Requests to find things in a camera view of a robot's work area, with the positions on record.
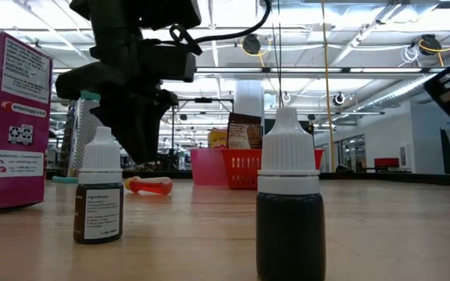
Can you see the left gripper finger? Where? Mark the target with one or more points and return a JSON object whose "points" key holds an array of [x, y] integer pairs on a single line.
{"points": [[139, 129]]}

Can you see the yellow Corn Pops cereal box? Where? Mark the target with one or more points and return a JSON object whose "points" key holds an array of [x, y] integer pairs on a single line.
{"points": [[217, 140]]}

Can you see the dropper bottle with ingredients label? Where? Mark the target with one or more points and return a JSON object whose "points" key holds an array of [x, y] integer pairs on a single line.
{"points": [[98, 218]]}

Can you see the brown pouch with nutrition label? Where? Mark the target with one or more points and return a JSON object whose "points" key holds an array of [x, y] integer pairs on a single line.
{"points": [[244, 132]]}

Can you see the magenta Raisin Bran cereal box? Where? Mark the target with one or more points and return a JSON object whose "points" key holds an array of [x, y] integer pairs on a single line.
{"points": [[14, 117]]}

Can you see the dropper bottle with red label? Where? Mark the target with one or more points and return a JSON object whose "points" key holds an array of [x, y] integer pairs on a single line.
{"points": [[290, 234]]}

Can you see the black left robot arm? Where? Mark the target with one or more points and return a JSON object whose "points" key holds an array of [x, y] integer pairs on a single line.
{"points": [[108, 15]]}

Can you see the dark standing panel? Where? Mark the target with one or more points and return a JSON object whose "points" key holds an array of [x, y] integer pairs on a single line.
{"points": [[447, 156]]}

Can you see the pink plastic bin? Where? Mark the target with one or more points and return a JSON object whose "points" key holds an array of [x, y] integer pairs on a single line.
{"points": [[207, 168]]}

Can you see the red seat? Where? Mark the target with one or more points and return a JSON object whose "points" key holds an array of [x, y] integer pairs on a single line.
{"points": [[387, 162]]}

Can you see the white building column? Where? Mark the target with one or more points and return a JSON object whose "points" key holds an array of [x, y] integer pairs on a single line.
{"points": [[248, 97]]}

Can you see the glass partition window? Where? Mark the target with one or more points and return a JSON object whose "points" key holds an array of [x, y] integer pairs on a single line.
{"points": [[352, 154]]}

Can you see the red plastic basket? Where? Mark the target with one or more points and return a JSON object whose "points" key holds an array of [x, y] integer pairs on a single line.
{"points": [[240, 171]]}

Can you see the silver ventilation duct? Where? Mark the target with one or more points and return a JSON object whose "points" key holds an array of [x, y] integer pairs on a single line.
{"points": [[404, 91]]}

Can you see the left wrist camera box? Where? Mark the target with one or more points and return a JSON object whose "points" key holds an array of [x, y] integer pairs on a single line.
{"points": [[170, 13]]}

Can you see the black camera rig stand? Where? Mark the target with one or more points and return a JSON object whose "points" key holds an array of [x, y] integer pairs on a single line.
{"points": [[203, 100]]}

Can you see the long ceiling light rail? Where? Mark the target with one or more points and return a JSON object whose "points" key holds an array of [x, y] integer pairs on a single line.
{"points": [[225, 70]]}

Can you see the black metal table frame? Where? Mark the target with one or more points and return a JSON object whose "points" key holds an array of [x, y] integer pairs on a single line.
{"points": [[365, 177]]}

